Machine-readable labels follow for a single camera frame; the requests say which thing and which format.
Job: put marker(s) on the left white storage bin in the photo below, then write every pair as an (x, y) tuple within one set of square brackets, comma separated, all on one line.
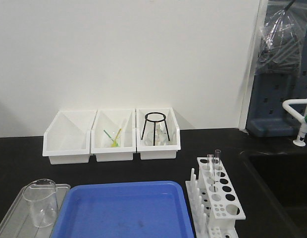
[(67, 140)]

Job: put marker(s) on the blue grey pegboard drying rack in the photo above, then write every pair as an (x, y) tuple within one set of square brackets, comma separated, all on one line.
[(266, 116)]

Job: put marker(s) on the clear glass beaker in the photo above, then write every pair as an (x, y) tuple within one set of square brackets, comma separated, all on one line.
[(41, 198)]

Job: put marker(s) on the black lab sink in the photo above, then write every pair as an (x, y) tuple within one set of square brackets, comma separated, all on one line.
[(285, 176)]

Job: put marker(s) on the yellow green plastic droppers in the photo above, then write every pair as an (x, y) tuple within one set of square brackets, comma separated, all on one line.
[(114, 140)]

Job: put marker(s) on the middle white storage bin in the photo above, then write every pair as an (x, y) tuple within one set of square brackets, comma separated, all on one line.
[(112, 121)]

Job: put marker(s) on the black metal tripod stand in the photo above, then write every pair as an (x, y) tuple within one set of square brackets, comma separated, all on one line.
[(155, 118)]

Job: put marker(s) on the grey metal tray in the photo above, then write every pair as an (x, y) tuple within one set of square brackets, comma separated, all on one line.
[(17, 222)]

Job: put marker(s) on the clear glass test tube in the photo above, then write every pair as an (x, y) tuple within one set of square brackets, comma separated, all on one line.
[(210, 168)]

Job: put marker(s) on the glassware in right bin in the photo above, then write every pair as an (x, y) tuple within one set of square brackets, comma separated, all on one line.
[(157, 137)]

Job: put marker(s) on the white storage bin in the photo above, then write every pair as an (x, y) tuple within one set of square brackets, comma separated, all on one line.
[(67, 140), (112, 121), (168, 151)]

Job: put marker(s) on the right white storage bin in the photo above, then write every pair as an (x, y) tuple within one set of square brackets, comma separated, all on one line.
[(168, 151)]

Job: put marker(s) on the plastic bag of pegs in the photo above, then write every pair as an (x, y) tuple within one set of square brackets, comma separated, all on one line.
[(282, 37)]

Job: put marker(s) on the blue plastic tray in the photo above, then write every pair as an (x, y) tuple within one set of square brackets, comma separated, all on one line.
[(152, 209)]

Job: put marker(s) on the white test tube rack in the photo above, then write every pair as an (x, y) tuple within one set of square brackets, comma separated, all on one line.
[(215, 208)]

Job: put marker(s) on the white lab faucet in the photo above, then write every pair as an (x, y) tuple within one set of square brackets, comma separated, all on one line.
[(302, 119)]

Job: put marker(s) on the test tube in rack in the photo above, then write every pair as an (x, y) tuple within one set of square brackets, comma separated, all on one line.
[(217, 160)]

